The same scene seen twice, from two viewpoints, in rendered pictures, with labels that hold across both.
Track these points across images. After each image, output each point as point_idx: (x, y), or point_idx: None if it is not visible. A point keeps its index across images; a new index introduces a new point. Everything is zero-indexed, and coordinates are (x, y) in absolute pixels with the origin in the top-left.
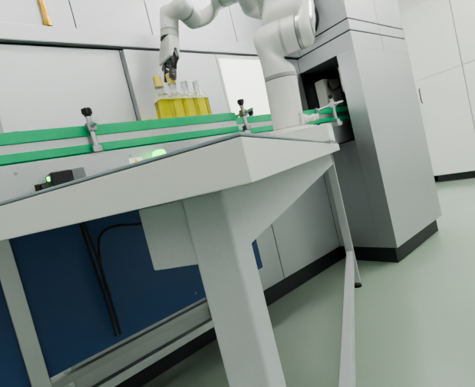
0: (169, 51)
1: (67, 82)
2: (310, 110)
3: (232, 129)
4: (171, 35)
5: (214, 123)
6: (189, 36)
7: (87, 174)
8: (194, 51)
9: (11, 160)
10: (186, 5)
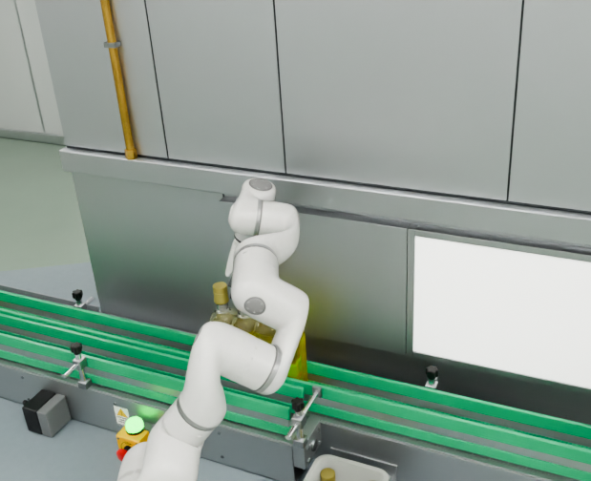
0: (226, 270)
1: (151, 226)
2: (588, 454)
3: (277, 428)
4: (235, 246)
5: (245, 408)
6: (365, 177)
7: (73, 401)
8: (360, 213)
9: (24, 362)
10: (236, 230)
